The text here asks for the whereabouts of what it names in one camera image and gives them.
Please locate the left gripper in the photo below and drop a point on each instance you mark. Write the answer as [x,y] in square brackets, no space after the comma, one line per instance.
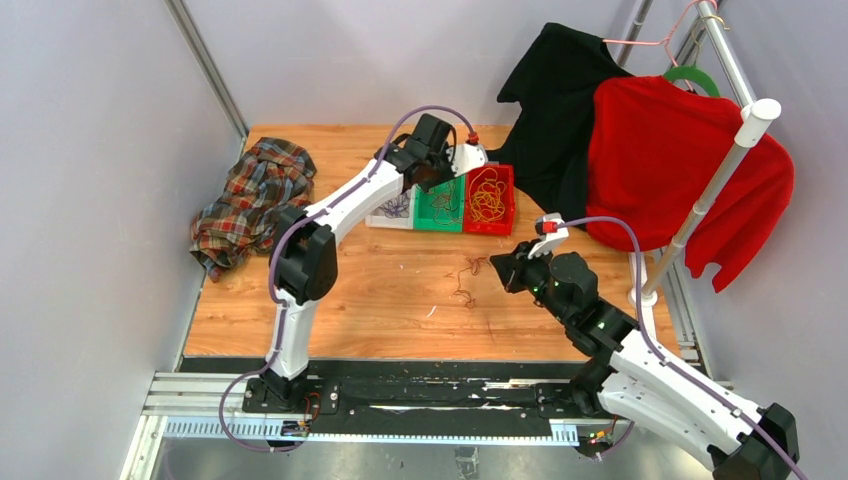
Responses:
[450,172]

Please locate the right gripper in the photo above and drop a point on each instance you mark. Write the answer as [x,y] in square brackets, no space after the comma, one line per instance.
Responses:
[512,266]

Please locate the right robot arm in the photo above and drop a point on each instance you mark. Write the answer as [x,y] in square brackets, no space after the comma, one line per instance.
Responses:
[629,375]

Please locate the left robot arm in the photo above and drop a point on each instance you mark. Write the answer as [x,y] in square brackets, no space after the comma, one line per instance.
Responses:
[303,267]

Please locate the green plastic bin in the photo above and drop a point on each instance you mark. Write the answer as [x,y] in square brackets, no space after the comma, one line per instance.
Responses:
[442,208]

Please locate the white plastic bin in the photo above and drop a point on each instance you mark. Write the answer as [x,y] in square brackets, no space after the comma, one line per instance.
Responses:
[396,213]

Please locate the red plastic bin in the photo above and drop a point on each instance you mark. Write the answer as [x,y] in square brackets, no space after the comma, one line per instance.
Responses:
[489,201]

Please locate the plaid flannel shirt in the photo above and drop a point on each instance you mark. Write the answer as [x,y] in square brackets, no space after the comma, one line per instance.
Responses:
[270,175]

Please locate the black shirt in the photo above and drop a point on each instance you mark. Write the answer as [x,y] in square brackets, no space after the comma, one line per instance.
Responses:
[554,83]

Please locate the red sweater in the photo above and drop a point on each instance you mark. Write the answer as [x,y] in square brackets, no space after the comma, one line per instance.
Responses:
[654,149]

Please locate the green hanger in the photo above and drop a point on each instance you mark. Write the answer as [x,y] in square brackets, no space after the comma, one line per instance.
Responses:
[693,75]

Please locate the pink hanger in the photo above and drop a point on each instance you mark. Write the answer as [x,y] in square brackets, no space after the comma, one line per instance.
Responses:
[631,39]

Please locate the white clothes rack pole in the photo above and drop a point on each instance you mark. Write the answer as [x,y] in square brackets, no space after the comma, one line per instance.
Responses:
[757,117]

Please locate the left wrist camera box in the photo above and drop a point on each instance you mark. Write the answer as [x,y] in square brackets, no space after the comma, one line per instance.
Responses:
[465,157]

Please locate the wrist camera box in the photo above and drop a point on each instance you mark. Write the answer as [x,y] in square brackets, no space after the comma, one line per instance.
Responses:
[551,231]
[465,157]

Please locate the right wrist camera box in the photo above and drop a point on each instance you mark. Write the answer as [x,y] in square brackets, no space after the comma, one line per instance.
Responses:
[551,231]

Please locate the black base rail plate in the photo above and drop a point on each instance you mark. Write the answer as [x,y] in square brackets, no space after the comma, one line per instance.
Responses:
[448,398]

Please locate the aluminium frame post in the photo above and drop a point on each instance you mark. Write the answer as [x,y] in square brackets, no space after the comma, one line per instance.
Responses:
[185,22]

